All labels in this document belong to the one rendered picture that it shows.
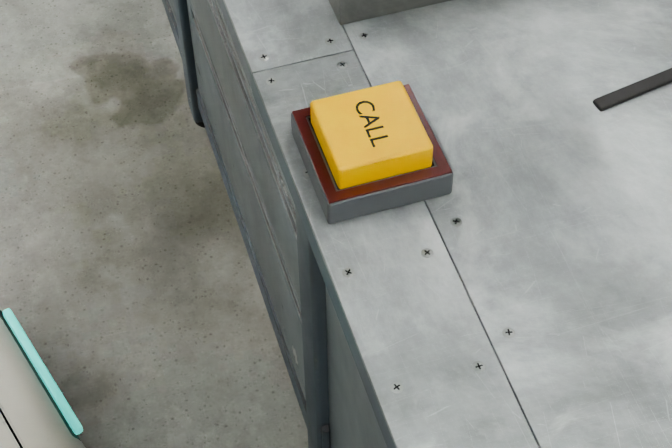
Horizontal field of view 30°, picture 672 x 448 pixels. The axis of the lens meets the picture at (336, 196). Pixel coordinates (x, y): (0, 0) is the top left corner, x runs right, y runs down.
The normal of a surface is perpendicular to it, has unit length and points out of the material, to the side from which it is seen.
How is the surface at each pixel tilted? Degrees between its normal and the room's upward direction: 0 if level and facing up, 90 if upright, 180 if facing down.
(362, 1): 90
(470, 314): 0
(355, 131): 0
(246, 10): 0
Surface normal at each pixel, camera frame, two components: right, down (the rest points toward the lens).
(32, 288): -0.01, -0.63
